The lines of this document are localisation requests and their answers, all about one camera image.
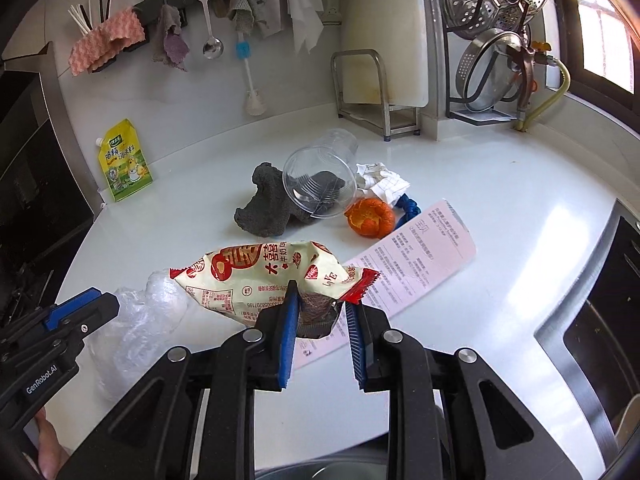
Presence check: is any clear plastic bag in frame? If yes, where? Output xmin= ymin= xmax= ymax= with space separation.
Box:
xmin=89 ymin=270 xmax=192 ymax=402

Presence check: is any red cream snack wrapper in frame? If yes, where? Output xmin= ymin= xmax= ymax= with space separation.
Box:
xmin=169 ymin=242 xmax=380 ymax=339

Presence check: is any pink printed paper label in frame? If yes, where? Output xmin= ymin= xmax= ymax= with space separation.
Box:
xmin=298 ymin=200 xmax=478 ymax=350

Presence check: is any orange peel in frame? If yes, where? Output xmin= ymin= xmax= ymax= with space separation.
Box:
xmin=345 ymin=198 xmax=396 ymax=240

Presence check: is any dark grey rag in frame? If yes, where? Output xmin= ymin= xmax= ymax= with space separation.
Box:
xmin=234 ymin=162 xmax=316 ymax=237

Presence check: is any clear plastic cup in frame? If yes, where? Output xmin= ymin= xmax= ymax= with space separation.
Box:
xmin=282 ymin=129 xmax=358 ymax=219

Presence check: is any white paper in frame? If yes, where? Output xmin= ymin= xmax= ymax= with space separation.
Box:
xmin=356 ymin=162 xmax=410 ymax=206

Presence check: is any person's left hand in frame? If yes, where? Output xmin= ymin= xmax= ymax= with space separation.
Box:
xmin=26 ymin=408 xmax=70 ymax=480

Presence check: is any black oven cabinet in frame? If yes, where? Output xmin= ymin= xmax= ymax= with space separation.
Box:
xmin=0 ymin=44 xmax=103 ymax=325

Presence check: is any yellow green refill pouch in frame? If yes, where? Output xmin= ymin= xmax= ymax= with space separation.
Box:
xmin=96 ymin=118 xmax=153 ymax=202

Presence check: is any steel cutting board rack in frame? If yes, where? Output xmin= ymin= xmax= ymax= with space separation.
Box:
xmin=331 ymin=49 xmax=421 ymax=142

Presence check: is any blue white bottle brush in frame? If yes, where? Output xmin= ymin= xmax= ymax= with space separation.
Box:
xmin=235 ymin=32 xmax=267 ymax=117

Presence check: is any steel sink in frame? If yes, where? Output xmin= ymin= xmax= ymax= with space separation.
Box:
xmin=535 ymin=202 xmax=639 ymax=466

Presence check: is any pink wavy sponge cloth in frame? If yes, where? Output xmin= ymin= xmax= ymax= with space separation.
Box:
xmin=68 ymin=8 xmax=145 ymax=76

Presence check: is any purple grey hanging cloth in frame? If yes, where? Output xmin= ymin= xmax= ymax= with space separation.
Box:
xmin=151 ymin=4 xmax=190 ymax=72

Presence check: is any metal spoon with smiley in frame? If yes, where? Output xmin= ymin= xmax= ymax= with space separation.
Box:
xmin=198 ymin=0 xmax=224 ymax=60

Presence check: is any steel pot lid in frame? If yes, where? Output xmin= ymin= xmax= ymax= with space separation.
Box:
xmin=456 ymin=28 xmax=523 ymax=113

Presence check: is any white straws bundle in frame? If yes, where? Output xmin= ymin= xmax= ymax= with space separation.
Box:
xmin=68 ymin=0 xmax=93 ymax=36

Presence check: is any white hanging cloth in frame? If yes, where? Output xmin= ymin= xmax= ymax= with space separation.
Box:
xmin=286 ymin=0 xmax=323 ymax=53

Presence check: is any white cutting board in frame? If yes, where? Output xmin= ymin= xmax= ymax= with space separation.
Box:
xmin=341 ymin=0 xmax=428 ymax=107

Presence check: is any blue rope piece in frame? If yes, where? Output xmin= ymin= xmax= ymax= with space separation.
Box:
xmin=392 ymin=192 xmax=423 ymax=231

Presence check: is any black wire pot rack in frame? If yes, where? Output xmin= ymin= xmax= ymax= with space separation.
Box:
xmin=442 ymin=0 xmax=534 ymax=120

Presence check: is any yellow gas hose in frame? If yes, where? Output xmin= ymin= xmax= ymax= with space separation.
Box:
xmin=514 ymin=56 xmax=573 ymax=132

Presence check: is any window frame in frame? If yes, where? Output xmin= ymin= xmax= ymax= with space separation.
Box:
xmin=554 ymin=0 xmax=639 ymax=116

